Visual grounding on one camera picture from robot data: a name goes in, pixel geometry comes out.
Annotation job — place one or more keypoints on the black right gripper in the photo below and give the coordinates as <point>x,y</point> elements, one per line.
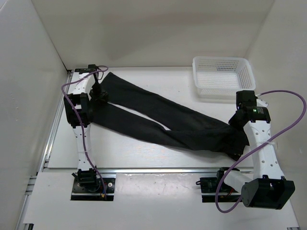
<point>232,122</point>

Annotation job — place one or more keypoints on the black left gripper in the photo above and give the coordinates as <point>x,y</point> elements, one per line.
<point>103,94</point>

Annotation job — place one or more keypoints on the black trousers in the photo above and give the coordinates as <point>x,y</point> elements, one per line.
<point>147,116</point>

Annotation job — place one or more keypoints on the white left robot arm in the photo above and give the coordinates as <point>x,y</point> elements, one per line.
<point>79,98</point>

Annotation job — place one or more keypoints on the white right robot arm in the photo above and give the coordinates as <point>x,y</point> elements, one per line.
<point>268,188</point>

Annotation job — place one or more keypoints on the white perforated plastic basket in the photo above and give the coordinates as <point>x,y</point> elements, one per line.
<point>219,78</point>

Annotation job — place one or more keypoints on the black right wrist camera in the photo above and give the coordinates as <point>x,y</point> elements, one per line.
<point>245,98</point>

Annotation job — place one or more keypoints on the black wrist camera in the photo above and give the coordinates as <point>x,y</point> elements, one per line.
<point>92,67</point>
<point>245,98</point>

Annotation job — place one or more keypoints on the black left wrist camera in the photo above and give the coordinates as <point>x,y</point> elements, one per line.
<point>92,67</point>

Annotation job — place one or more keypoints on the aluminium table edge rail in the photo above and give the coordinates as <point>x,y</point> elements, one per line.
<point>158,170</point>

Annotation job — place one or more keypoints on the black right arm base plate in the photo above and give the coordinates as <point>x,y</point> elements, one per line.
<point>208,186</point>

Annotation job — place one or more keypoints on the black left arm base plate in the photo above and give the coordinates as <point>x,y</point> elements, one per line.
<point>79,193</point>

